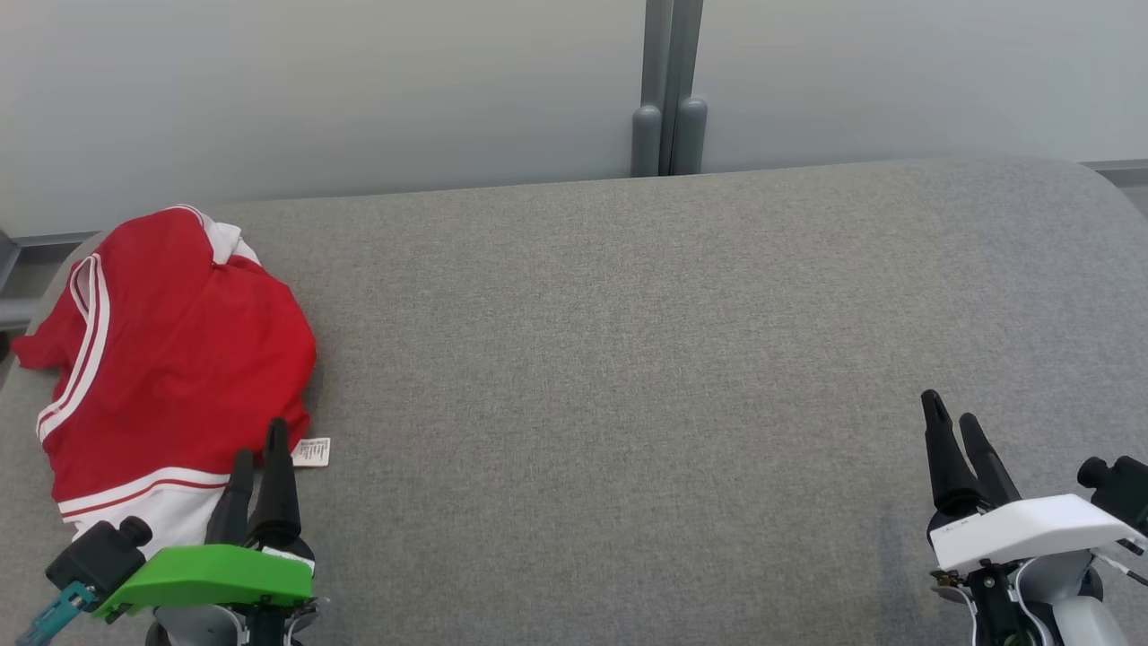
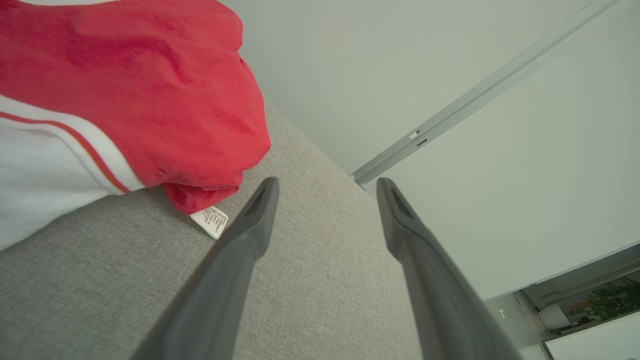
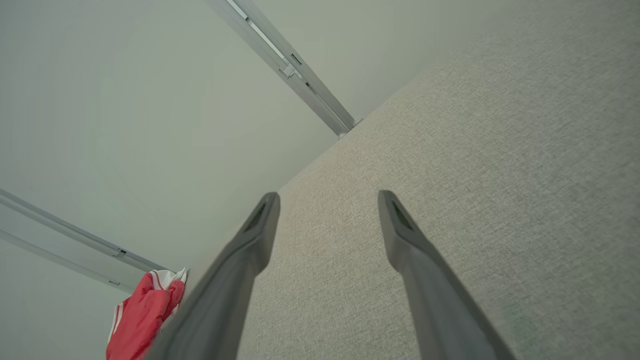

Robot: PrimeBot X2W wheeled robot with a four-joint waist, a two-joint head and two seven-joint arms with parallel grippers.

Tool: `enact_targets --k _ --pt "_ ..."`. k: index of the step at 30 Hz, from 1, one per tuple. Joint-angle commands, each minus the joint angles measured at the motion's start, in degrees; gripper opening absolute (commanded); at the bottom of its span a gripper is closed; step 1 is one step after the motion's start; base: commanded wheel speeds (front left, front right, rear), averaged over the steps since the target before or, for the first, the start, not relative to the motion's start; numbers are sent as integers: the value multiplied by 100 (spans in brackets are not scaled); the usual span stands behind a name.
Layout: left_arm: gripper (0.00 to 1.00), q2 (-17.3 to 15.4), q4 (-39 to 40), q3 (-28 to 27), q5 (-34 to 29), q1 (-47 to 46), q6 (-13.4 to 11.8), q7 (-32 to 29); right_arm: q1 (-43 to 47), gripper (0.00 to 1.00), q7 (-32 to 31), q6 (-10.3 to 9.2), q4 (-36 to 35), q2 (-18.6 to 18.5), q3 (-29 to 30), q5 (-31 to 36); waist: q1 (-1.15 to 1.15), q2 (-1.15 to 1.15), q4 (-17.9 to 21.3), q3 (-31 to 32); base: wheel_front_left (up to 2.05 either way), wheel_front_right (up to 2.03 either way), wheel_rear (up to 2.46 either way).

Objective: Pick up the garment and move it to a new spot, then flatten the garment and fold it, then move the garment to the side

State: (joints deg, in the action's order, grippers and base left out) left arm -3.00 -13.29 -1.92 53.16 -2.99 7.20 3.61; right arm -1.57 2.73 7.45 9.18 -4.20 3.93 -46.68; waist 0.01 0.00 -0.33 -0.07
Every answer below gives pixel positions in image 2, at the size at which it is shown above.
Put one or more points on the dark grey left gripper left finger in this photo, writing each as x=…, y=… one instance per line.
x=225, y=280

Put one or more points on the grey metal wall rail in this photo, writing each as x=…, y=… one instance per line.
x=450, y=117

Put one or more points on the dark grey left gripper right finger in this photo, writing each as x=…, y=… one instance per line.
x=435, y=290

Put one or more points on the green plant picture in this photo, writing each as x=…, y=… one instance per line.
x=605, y=300

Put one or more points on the grey fabric sofa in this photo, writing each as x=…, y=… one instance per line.
x=325, y=280

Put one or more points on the white cylinder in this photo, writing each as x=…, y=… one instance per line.
x=552, y=316

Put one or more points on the red shorts with white trim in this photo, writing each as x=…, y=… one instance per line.
x=150, y=75

